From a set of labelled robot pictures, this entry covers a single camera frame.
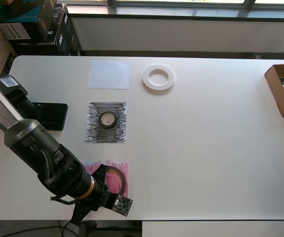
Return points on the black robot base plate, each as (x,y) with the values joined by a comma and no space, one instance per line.
(55,116)

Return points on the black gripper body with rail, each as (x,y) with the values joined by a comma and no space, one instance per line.
(98,197)

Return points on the grey window frame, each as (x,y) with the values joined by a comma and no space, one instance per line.
(176,11)

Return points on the white cabinet panel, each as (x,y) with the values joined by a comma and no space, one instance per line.
(218,229)

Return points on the red tape roll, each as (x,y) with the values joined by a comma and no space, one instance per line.
(124,184)

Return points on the wrist camera board on bracket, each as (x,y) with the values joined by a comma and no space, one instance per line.
(123,206)

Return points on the slim black carton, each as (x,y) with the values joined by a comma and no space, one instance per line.
(61,14)

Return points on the black scribbled paper sheet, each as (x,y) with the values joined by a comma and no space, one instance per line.
(117,138)

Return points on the blank white paper sheet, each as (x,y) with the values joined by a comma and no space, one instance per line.
(94,81)

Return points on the open brown cardboard tray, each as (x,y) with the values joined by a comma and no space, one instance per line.
(275,93)

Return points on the wide black carton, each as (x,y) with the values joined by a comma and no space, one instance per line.
(33,48)

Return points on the black tape roll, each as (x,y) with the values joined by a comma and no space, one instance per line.
(108,126)

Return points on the red scribbled paper sheet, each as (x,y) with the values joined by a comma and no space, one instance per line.
(124,165)

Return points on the white tape roll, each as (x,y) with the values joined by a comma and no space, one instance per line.
(170,77)

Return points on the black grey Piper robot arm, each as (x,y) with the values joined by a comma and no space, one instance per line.
(33,143)

